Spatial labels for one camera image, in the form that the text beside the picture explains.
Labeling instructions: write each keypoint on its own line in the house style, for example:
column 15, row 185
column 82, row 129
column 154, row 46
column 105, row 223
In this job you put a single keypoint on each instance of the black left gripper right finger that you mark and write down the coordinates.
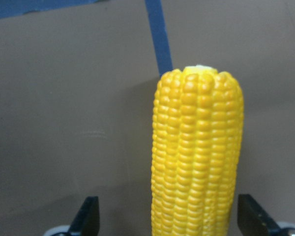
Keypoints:
column 253, row 220

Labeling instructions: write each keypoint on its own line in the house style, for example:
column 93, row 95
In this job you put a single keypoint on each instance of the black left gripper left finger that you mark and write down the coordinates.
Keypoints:
column 87, row 219

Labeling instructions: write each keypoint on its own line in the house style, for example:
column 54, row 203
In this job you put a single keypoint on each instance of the yellow corn cob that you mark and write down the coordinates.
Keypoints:
column 197, row 121

